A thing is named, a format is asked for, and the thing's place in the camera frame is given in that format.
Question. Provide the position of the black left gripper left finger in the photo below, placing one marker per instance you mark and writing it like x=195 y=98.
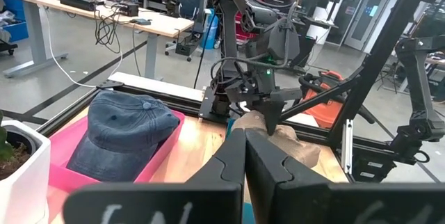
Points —
x=208 y=203

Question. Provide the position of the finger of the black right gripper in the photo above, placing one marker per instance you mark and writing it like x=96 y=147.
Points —
x=276 y=112
x=264 y=112

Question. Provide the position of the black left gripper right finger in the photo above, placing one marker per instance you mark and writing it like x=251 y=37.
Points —
x=313 y=203

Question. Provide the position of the tan baseball cap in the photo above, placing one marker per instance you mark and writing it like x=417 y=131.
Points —
x=299 y=147

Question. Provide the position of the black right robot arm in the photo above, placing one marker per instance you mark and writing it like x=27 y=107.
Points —
x=229 y=36

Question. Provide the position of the teal plastic tray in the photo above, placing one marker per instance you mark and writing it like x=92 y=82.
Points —
x=228 y=128

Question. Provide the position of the orange vacuum cleaner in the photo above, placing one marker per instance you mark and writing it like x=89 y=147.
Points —
x=323 y=112

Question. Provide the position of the blue barrel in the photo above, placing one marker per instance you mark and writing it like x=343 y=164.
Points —
x=210 y=29

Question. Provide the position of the white board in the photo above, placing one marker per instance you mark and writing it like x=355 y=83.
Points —
x=156 y=85

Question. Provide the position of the long wooden desk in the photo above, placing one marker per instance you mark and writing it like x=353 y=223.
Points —
x=163 y=25

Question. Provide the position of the grey door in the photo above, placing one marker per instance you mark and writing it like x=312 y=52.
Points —
x=365 y=18

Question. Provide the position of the black articulated stand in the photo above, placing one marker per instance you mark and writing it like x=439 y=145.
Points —
x=417 y=88

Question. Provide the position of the small black box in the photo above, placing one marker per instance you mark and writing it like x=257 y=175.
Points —
x=128 y=9

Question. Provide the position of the pink red plastic tray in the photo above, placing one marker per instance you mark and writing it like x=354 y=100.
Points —
x=60 y=154

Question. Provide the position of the white faceted plant pot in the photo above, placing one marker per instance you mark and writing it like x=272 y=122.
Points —
x=24 y=189

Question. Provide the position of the black power box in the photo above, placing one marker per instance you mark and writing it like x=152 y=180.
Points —
x=76 y=2

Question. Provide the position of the green cactus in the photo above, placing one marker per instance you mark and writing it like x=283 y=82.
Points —
x=4 y=147

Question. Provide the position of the blue storage bin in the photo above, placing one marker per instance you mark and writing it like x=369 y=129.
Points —
x=14 y=29

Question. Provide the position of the silver metal bracket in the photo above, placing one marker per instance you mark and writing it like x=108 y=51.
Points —
x=347 y=147

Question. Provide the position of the black aluminium table frame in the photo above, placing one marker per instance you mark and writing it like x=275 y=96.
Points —
x=388 y=43

